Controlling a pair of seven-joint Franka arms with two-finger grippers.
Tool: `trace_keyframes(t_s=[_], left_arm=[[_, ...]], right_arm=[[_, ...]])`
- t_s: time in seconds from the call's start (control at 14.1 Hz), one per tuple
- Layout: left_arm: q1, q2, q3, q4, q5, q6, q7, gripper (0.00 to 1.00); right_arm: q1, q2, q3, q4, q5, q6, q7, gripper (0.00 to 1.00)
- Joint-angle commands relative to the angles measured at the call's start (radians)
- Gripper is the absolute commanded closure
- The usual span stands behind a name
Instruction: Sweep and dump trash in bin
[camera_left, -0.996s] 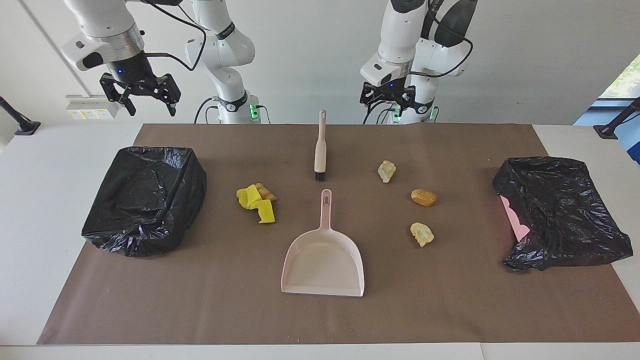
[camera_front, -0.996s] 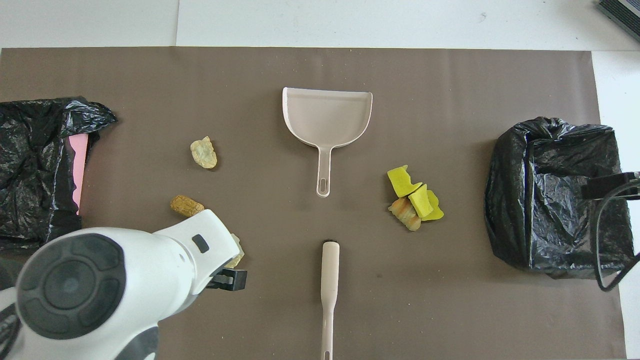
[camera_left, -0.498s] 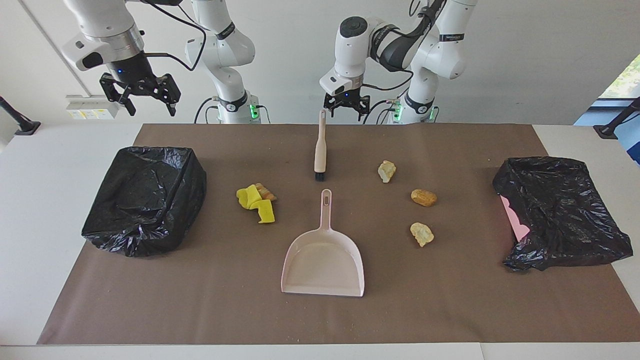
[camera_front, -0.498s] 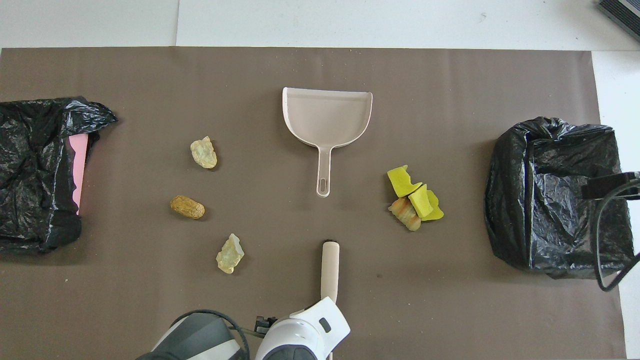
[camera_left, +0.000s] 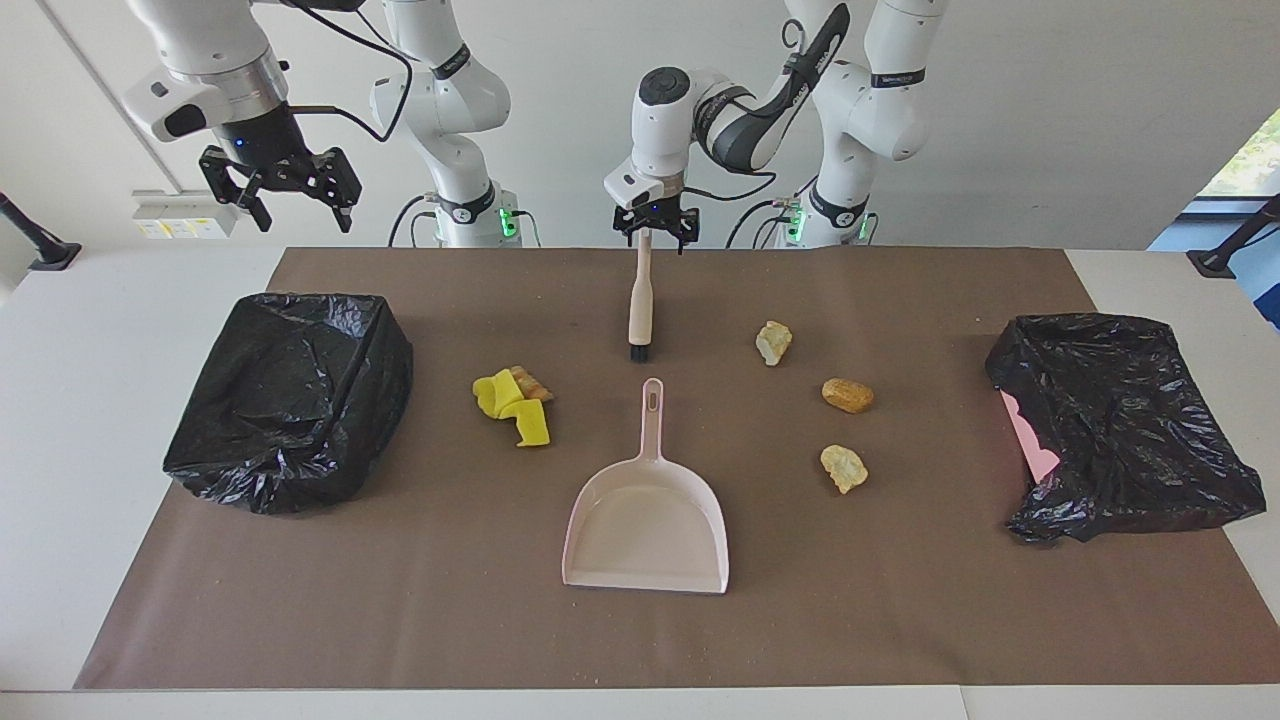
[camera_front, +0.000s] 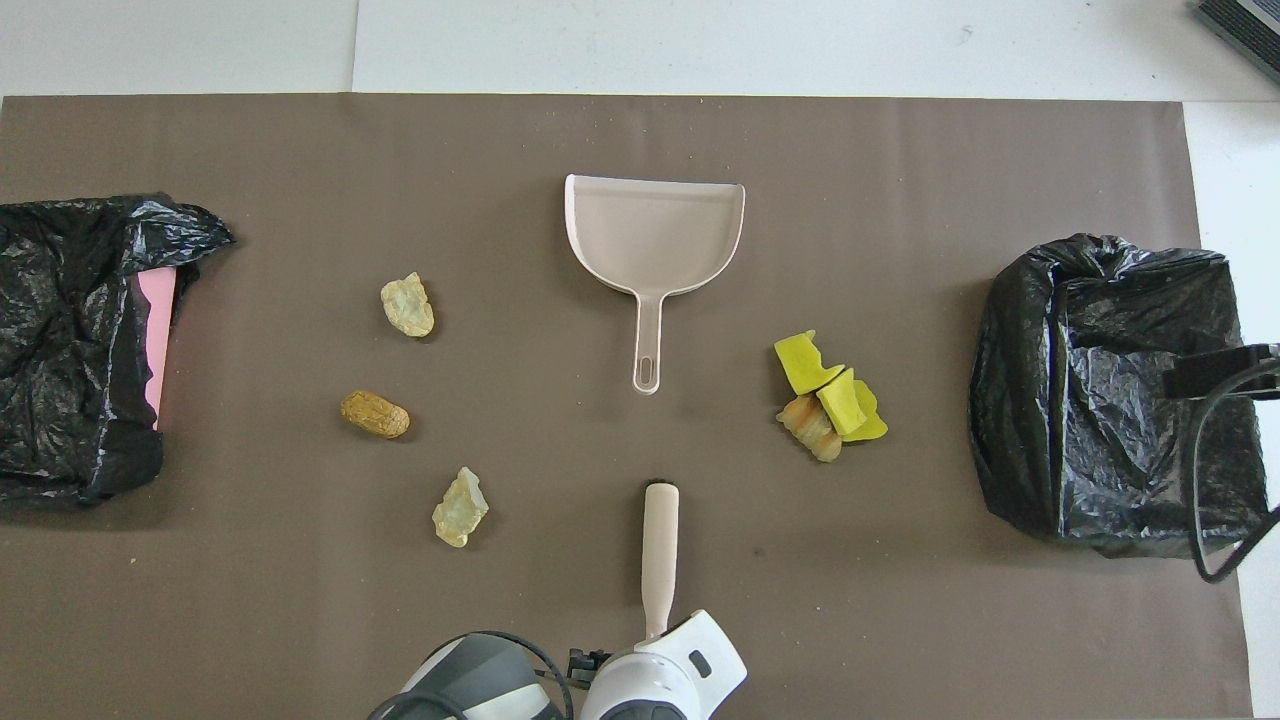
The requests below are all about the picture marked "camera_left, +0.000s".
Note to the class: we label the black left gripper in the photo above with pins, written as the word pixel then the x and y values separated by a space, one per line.
pixel 657 217

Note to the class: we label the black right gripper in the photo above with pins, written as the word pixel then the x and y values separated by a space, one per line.
pixel 265 155

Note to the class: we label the pale trash lump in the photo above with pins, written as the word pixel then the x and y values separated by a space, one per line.
pixel 844 468
pixel 773 342

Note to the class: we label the orange striped trash lump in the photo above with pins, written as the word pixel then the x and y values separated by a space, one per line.
pixel 532 383

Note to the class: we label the notched yellow sponge piece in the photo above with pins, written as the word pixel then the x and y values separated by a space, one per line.
pixel 535 428

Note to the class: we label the brown peanut shaped trash lump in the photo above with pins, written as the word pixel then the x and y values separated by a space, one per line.
pixel 847 395

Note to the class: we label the beige plastic dustpan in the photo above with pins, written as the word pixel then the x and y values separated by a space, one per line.
pixel 645 520

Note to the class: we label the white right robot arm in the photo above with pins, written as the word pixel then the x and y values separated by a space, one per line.
pixel 440 100

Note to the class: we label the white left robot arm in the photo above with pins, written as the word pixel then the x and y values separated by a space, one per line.
pixel 860 110

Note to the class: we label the black bag lined bin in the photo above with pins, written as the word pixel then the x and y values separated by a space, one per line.
pixel 290 400

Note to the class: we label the pink plastic bin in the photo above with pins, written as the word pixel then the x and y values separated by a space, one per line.
pixel 1030 445

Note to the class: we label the black bag over pink bin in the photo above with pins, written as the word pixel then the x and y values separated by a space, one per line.
pixel 1130 430

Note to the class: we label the black angled stand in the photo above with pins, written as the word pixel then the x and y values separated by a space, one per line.
pixel 1235 240
pixel 35 240

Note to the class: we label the brown paper table mat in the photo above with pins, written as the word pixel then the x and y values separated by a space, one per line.
pixel 640 640

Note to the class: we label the white wall socket box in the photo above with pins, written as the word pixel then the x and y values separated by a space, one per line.
pixel 185 213

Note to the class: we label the window with dark frame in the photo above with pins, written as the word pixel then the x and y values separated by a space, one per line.
pixel 1255 160

